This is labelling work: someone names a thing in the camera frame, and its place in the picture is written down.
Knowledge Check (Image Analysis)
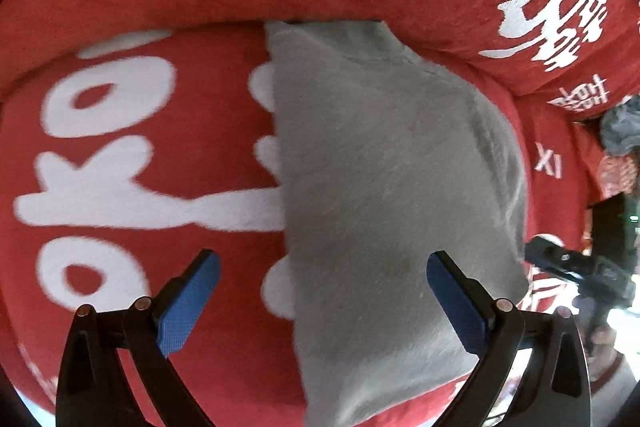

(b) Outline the person's right hand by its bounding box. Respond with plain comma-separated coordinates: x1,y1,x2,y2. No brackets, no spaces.
585,314,627,385

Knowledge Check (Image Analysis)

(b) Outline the red patterned cloth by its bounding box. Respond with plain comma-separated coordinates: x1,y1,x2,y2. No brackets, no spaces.
572,121,640,208

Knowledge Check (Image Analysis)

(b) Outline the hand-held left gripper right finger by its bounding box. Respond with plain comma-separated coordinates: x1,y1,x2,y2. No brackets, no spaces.
426,250,592,427

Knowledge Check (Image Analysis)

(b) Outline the blue-grey crumpled cloth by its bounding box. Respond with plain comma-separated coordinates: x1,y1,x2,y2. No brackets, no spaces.
599,94,640,158

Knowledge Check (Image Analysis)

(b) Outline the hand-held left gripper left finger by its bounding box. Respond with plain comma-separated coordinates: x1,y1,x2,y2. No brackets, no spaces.
56,248,222,427

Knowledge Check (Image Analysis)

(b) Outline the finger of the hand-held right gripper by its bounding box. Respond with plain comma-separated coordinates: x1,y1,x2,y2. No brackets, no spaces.
524,234,588,284

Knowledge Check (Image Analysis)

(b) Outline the grey fuzzy sweater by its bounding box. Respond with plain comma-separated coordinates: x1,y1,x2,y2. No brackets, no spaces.
262,19,532,427

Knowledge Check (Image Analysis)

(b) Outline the dark object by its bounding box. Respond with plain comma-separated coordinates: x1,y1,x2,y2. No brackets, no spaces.
586,192,640,273

